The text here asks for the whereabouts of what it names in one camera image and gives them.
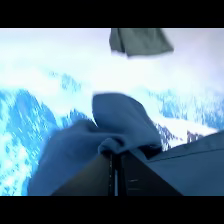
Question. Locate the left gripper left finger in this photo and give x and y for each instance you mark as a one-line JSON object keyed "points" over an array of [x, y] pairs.
{"points": [[93, 180]]}

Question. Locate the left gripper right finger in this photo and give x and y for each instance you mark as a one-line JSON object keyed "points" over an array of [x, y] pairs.
{"points": [[143, 180]]}

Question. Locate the blue garment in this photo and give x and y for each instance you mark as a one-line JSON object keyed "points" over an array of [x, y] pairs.
{"points": [[120, 120]]}

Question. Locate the grey-green garment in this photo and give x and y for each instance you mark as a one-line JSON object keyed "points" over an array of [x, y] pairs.
{"points": [[140, 41]]}

